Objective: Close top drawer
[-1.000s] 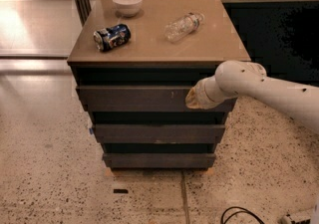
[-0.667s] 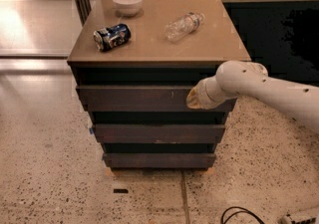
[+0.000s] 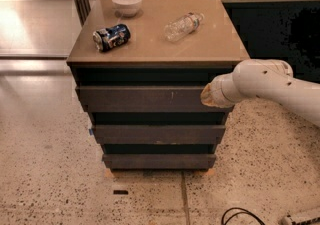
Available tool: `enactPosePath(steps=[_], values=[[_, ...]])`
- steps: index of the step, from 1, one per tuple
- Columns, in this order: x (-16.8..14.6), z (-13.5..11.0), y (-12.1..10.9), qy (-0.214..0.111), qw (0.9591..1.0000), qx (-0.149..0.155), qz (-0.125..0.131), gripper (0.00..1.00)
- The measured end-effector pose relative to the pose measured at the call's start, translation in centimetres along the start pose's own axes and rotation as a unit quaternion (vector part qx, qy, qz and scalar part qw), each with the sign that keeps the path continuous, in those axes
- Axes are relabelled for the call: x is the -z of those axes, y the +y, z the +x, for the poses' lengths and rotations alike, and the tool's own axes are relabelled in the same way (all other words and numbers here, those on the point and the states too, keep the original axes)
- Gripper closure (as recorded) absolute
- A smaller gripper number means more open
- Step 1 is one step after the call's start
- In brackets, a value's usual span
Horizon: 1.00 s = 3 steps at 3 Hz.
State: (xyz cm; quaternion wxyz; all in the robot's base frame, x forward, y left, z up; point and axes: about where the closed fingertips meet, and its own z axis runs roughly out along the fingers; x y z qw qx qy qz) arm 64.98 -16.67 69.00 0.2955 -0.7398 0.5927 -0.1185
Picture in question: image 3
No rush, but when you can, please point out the blue soda can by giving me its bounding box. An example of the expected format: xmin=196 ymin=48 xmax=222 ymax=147
xmin=93 ymin=24 xmax=131 ymax=52

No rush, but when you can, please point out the grey power strip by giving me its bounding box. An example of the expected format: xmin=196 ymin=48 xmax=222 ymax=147
xmin=281 ymin=207 xmax=320 ymax=225

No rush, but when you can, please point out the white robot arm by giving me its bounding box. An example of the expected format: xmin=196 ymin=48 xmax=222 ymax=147
xmin=201 ymin=59 xmax=320 ymax=126

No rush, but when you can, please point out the grey top drawer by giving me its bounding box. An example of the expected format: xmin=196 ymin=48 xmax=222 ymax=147
xmin=76 ymin=86 xmax=227 ymax=113

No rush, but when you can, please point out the brown drawer cabinet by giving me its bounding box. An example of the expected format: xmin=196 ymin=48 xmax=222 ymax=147
xmin=67 ymin=0 xmax=248 ymax=155

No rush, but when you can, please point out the black floor cable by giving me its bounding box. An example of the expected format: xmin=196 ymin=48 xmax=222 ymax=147
xmin=221 ymin=206 xmax=267 ymax=225

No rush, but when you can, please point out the grey bottom drawer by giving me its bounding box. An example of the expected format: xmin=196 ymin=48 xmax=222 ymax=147
xmin=102 ymin=154 xmax=216 ymax=170

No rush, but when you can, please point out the grey drawer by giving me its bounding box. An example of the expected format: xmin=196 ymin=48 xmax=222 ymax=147
xmin=76 ymin=86 xmax=227 ymax=113
xmin=92 ymin=125 xmax=225 ymax=145
xmin=102 ymin=154 xmax=216 ymax=170

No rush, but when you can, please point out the white ceramic bowl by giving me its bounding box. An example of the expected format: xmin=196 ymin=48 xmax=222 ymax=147
xmin=112 ymin=0 xmax=143 ymax=17

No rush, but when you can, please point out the grey middle drawer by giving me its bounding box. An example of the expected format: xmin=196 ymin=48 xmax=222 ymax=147
xmin=92 ymin=125 xmax=225 ymax=145

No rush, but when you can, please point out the clear plastic water bottle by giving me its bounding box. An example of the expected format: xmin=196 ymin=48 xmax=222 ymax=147
xmin=164 ymin=12 xmax=205 ymax=42

